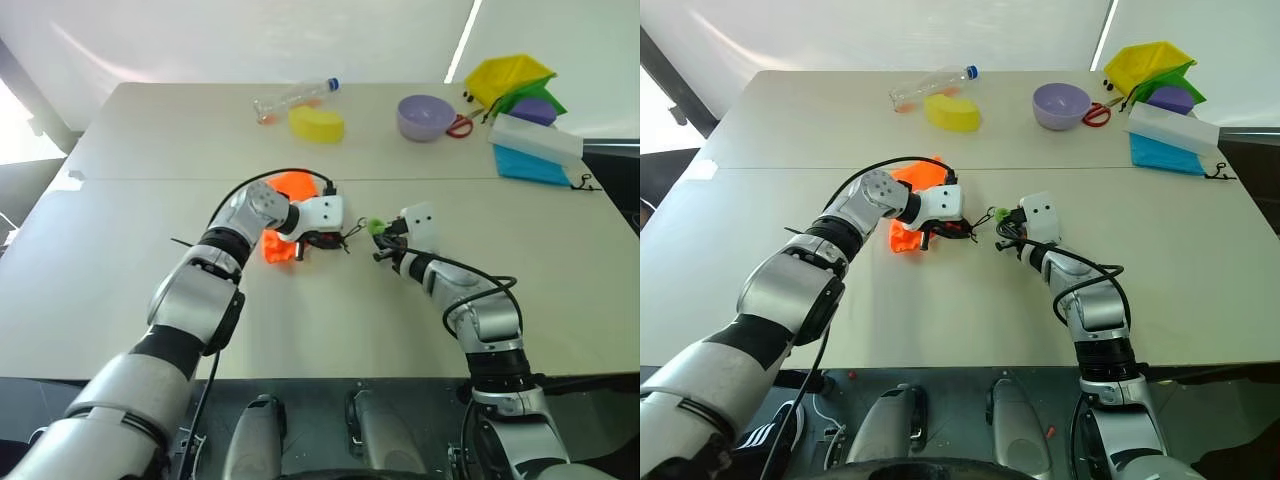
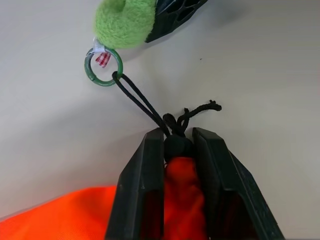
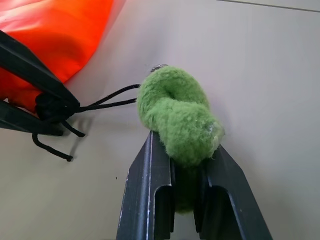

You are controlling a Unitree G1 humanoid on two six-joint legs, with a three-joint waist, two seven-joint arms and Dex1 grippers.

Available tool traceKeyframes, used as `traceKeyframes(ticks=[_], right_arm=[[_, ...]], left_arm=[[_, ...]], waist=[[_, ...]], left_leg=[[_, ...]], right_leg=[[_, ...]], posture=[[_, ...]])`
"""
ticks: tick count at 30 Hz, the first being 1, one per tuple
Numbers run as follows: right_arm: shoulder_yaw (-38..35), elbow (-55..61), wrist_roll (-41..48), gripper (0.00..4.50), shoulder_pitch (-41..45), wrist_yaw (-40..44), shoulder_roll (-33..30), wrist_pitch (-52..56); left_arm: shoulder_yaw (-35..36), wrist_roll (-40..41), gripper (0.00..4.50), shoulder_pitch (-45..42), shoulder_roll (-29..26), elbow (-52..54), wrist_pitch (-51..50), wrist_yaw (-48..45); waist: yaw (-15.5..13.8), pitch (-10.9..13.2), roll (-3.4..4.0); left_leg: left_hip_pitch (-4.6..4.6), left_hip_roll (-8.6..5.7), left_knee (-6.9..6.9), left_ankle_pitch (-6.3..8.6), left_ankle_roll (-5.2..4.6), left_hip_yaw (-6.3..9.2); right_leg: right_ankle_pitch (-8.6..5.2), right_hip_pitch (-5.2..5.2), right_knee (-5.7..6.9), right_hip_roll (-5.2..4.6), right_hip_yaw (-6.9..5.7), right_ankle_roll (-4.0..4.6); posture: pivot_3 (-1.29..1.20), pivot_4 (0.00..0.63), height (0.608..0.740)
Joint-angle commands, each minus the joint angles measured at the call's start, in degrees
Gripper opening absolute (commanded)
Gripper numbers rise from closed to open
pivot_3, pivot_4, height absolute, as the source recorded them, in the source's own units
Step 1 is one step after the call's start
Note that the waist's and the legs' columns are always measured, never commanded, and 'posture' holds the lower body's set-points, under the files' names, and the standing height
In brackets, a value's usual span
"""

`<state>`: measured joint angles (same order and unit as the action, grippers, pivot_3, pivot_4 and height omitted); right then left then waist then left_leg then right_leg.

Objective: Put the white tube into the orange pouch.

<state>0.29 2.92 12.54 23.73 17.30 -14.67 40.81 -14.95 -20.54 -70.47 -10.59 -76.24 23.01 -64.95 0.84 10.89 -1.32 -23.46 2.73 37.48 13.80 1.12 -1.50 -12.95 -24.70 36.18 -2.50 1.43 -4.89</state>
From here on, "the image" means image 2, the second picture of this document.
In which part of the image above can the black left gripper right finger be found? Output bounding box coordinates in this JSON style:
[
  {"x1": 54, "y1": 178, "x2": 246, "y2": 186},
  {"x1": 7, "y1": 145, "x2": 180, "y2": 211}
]
[{"x1": 191, "y1": 126, "x2": 286, "y2": 240}]

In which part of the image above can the black drawstring cord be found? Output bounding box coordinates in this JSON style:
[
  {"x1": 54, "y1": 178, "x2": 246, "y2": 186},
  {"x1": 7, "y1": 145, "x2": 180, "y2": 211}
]
[{"x1": 111, "y1": 71, "x2": 223, "y2": 165}]

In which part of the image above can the green metal snap ring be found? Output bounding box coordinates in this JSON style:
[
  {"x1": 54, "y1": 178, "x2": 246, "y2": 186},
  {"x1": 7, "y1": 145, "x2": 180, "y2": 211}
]
[{"x1": 84, "y1": 47, "x2": 124, "y2": 88}]

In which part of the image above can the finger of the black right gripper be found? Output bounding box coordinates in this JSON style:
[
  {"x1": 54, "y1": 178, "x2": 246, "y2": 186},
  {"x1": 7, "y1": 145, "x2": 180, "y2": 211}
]
[{"x1": 145, "y1": 0, "x2": 209, "y2": 44}]

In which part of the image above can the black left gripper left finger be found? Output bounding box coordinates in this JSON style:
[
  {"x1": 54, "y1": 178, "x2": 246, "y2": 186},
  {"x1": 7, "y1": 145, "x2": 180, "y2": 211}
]
[{"x1": 104, "y1": 127, "x2": 165, "y2": 240}]

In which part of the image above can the green plush toy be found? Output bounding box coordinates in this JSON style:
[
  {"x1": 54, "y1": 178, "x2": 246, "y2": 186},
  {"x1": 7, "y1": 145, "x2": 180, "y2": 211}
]
[{"x1": 92, "y1": 0, "x2": 158, "y2": 69}]

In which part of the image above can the orange fabric pouch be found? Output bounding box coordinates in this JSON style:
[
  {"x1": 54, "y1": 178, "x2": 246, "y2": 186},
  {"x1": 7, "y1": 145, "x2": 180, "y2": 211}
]
[{"x1": 0, "y1": 156, "x2": 209, "y2": 240}]

